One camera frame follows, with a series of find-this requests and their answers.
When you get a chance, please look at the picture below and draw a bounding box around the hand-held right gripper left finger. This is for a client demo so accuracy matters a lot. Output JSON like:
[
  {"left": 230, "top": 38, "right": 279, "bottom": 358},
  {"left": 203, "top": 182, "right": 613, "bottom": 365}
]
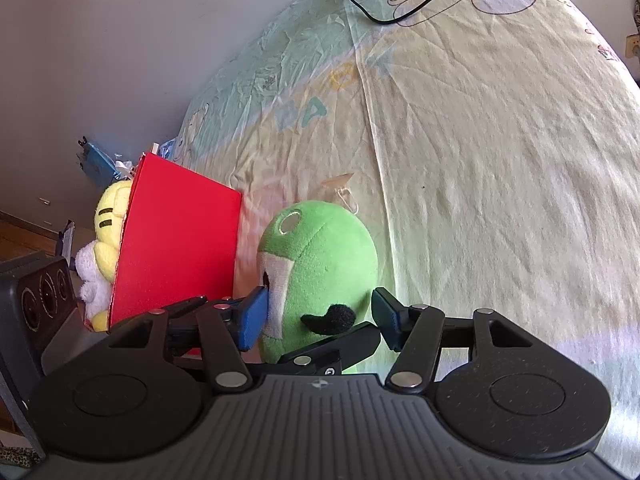
[{"left": 107, "top": 286, "right": 269, "bottom": 395}]

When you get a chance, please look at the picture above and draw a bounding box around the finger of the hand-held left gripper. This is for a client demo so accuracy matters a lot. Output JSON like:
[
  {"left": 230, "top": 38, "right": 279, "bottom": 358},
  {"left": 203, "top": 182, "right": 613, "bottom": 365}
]
[{"left": 277, "top": 323, "right": 382, "bottom": 377}]

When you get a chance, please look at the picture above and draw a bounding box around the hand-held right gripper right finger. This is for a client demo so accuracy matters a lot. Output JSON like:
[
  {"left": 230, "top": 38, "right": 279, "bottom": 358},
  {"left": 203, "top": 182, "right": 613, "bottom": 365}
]
[{"left": 371, "top": 287, "right": 533, "bottom": 395}]

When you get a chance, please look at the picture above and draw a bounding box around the white plush toy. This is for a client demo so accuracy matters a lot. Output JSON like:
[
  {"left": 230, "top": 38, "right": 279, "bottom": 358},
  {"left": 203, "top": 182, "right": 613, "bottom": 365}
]
[{"left": 74, "top": 240, "right": 118, "bottom": 323}]

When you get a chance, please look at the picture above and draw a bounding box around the green plush toy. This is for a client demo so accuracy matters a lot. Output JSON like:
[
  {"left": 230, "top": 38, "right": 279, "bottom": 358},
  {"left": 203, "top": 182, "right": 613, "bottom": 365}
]
[{"left": 255, "top": 172, "right": 380, "bottom": 375}]

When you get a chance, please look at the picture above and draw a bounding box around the red cardboard box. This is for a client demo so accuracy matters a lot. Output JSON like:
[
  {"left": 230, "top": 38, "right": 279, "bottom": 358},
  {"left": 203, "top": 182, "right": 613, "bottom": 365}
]
[{"left": 109, "top": 152, "right": 243, "bottom": 333}]

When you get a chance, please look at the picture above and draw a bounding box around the yellow tiger plush toy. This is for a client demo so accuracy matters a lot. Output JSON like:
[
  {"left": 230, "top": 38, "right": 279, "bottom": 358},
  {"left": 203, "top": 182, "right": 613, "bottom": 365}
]
[{"left": 94, "top": 181, "right": 133, "bottom": 333}]

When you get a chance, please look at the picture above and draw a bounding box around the blue plastic bag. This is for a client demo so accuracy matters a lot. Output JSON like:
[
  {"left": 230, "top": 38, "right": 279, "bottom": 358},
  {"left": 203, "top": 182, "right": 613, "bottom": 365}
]
[{"left": 75, "top": 135, "right": 136, "bottom": 186}]

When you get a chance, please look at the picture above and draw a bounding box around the leopard print cloth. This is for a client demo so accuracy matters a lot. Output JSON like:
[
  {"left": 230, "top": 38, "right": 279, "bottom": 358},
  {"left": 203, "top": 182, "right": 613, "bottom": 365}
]
[{"left": 0, "top": 442, "right": 38, "bottom": 473}]

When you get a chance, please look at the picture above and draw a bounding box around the blue patterned book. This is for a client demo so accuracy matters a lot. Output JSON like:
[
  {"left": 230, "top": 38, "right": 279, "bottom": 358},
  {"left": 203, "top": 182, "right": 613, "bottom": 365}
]
[{"left": 150, "top": 136, "right": 183, "bottom": 163}]

